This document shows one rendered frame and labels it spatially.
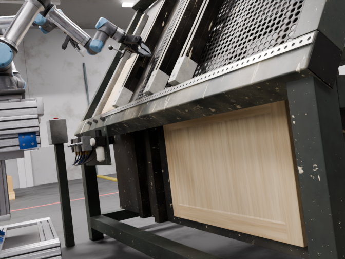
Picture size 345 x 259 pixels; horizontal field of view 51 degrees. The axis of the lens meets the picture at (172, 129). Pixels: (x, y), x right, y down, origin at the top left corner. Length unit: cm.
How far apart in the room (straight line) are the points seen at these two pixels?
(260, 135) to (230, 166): 24
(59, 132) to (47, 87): 695
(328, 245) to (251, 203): 57
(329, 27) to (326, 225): 51
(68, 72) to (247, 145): 853
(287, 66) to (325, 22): 15
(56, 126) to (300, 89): 205
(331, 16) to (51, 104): 884
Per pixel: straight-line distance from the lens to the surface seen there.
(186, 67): 156
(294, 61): 99
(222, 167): 163
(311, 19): 106
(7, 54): 200
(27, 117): 208
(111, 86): 270
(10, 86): 213
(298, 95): 100
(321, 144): 96
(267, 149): 140
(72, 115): 961
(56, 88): 967
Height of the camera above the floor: 67
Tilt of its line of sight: 2 degrees up
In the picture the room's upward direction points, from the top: 7 degrees counter-clockwise
